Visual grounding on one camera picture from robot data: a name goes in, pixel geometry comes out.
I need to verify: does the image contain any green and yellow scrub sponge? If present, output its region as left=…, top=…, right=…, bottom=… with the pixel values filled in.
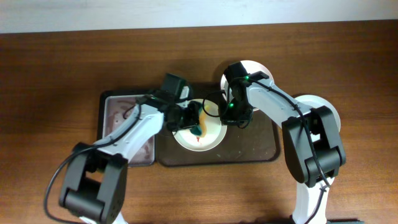
left=190, top=109, right=207, bottom=138

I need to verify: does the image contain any cream plate with red stain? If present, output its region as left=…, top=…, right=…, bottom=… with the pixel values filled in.
left=173, top=113, right=227, bottom=152

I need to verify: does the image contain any metal tray with soapy water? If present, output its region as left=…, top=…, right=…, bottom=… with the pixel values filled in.
left=96, top=90, right=155, bottom=167

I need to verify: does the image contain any dark brown serving tray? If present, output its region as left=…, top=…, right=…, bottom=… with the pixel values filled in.
left=154, top=83, right=280, bottom=168

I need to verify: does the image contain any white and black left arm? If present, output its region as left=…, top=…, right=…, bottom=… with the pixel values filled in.
left=59, top=95, right=202, bottom=223

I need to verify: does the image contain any pale blue plate with stain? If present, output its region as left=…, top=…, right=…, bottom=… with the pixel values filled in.
left=295, top=95, right=341, bottom=143

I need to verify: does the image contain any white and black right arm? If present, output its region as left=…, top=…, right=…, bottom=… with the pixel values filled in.
left=219, top=62, right=346, bottom=223

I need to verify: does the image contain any pinkish plate with red stain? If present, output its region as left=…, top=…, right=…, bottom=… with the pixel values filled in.
left=220, top=60, right=274, bottom=112

